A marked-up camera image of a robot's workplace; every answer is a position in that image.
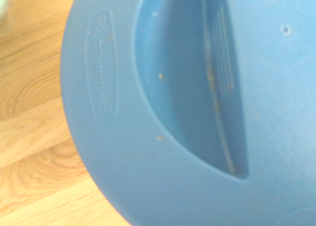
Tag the translucent pitcher with blue lid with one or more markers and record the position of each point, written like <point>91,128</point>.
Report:
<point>172,87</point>

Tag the teal lid glass container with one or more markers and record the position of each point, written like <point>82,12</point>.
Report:
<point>3,1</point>

